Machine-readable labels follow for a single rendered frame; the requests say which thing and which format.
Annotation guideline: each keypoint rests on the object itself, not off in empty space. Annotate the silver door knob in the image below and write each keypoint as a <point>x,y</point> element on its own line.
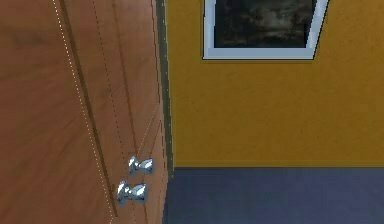
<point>132,193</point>
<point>141,166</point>

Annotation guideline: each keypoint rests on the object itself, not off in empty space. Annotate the white framed dark picture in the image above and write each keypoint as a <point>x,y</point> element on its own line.
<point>263,26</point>

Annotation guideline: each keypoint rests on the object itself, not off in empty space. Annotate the brown wooden door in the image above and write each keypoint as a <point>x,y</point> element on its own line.
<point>50,110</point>

